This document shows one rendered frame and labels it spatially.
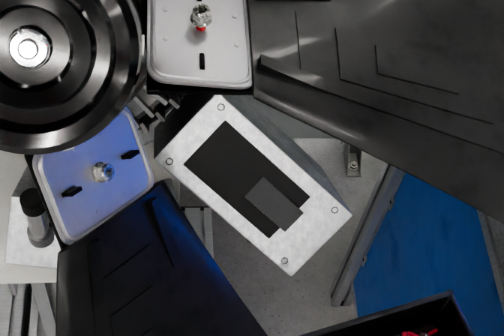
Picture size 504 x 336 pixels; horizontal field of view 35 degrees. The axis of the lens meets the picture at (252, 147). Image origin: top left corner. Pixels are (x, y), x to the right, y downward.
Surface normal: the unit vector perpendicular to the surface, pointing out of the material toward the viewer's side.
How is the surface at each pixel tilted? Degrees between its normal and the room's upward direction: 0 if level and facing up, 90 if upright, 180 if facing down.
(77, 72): 48
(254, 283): 0
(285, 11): 5
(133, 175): 54
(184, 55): 6
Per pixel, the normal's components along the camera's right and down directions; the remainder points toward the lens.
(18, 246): 0.11, 0.27
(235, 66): 0.21, -0.56
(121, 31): -0.15, 0.32
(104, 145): 0.80, -0.05
